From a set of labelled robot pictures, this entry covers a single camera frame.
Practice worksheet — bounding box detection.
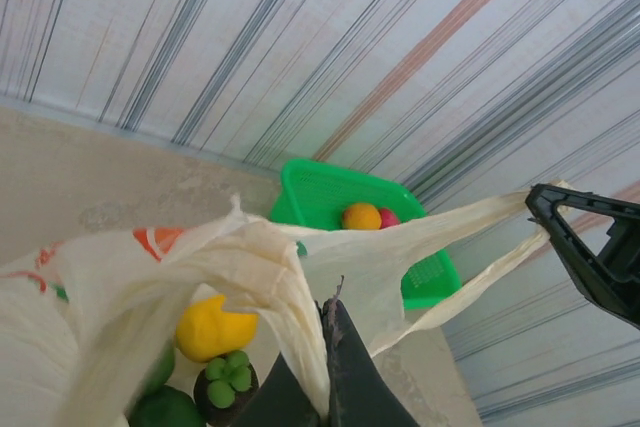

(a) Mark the fake orange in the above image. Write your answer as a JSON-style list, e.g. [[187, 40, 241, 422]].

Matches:
[[341, 201, 384, 232]]

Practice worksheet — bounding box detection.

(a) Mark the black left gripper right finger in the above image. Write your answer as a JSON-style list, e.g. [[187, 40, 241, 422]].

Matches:
[[314, 274, 421, 427]]

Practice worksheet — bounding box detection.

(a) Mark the green plastic basket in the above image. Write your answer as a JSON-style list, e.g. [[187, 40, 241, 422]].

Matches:
[[269, 157, 462, 312]]

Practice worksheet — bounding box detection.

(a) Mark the fake dark mangosteen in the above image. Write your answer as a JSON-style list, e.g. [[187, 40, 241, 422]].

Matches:
[[193, 350, 261, 427]]

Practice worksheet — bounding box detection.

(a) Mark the cream printed plastic bag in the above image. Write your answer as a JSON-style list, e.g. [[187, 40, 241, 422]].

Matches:
[[0, 179, 574, 427]]

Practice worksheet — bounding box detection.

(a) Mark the fake yellow bell pepper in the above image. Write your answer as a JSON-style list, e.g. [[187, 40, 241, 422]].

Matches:
[[174, 294, 260, 364]]

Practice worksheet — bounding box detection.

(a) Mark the fake pink dragon fruit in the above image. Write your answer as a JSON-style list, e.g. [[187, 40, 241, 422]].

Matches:
[[377, 206, 402, 229]]

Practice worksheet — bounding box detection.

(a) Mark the fake green bell pepper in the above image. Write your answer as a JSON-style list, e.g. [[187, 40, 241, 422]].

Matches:
[[128, 385, 206, 427]]

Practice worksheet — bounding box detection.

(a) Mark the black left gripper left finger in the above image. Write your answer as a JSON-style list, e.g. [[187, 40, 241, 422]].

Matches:
[[238, 354, 322, 427]]

